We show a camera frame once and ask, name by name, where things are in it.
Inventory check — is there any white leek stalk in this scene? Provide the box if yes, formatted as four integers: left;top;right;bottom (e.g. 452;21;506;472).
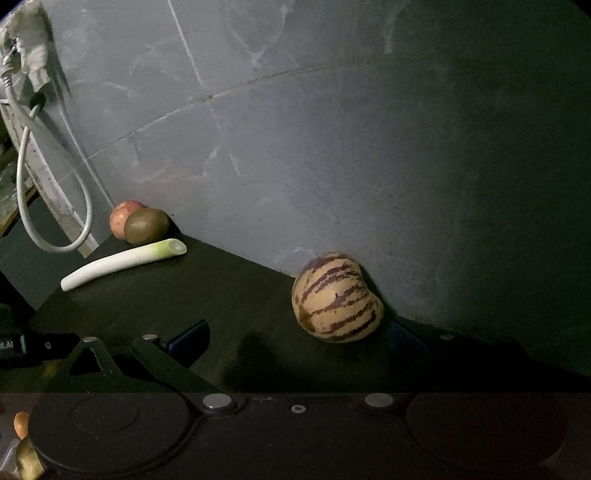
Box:
60;238;187;292

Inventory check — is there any small striped pepino melon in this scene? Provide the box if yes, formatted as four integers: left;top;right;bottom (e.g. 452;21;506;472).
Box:
291;252;384;344

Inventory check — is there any dark kiwi by wall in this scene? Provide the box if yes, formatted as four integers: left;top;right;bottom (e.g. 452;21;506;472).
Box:
124;208;169;245

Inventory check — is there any white flexible hose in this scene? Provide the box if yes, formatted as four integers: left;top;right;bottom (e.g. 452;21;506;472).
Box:
0;64;94;254

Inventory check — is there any red apple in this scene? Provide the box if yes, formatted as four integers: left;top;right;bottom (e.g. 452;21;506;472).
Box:
109;200;145;240

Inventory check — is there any white rag on tap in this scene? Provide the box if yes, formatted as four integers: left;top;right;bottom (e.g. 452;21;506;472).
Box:
1;1;50;93

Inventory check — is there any yellow-green mango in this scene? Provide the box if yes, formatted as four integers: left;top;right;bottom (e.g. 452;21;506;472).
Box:
15;437;45;480

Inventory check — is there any larger orange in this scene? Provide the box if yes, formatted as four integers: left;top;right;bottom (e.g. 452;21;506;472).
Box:
13;411;30;440

